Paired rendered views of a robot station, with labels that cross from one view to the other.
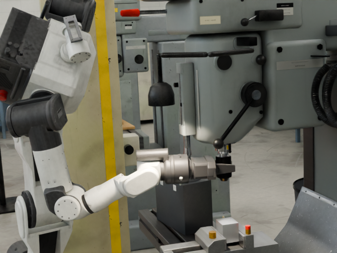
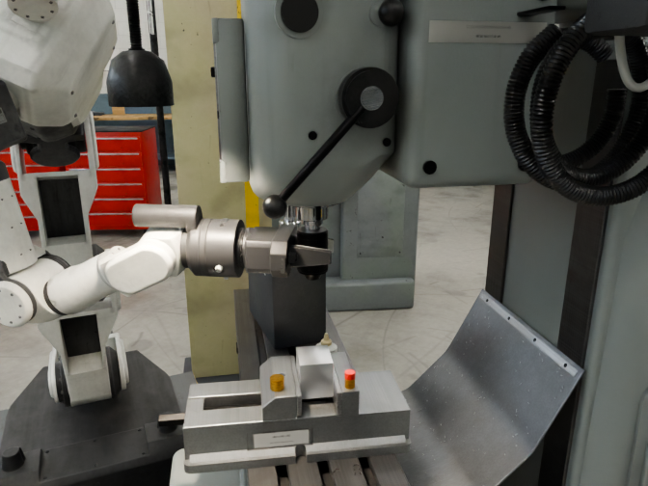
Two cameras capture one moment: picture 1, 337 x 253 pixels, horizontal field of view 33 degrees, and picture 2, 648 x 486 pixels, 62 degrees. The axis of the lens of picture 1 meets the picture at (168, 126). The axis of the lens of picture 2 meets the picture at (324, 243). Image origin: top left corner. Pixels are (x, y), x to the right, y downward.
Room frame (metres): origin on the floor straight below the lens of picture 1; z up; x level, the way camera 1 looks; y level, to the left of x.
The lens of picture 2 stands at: (0.90, -0.27, 1.48)
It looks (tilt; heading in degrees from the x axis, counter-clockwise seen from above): 17 degrees down; 7
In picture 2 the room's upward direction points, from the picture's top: straight up
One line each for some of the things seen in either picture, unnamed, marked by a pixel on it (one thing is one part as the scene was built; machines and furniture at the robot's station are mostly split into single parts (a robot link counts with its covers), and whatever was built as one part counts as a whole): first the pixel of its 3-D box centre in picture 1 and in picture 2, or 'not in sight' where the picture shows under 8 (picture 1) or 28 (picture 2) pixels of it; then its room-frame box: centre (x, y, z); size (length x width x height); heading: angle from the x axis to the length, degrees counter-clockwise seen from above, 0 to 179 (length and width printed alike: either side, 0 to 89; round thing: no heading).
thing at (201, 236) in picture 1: (210, 239); (279, 386); (1.65, -0.11, 1.01); 0.12 x 0.06 x 0.04; 15
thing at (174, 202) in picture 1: (182, 199); (284, 285); (2.05, -0.04, 1.02); 0.22 x 0.12 x 0.20; 28
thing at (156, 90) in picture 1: (161, 93); (139, 77); (1.52, 0.02, 1.48); 0.07 x 0.07 x 0.06
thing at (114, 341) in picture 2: not in sight; (89, 367); (2.19, 0.56, 0.68); 0.21 x 0.20 x 0.13; 30
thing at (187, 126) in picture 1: (186, 99); (230, 102); (1.64, -0.06, 1.44); 0.04 x 0.04 x 0.21; 18
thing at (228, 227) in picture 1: (227, 230); (313, 371); (1.66, -0.16, 1.03); 0.06 x 0.05 x 0.06; 15
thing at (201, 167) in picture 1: (193, 168); (253, 250); (1.67, -0.07, 1.23); 0.13 x 0.12 x 0.10; 3
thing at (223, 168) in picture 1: (224, 168); (310, 256); (1.64, -0.16, 1.23); 0.06 x 0.02 x 0.03; 93
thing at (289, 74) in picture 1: (279, 82); (445, 83); (1.73, -0.35, 1.47); 0.24 x 0.19 x 0.26; 18
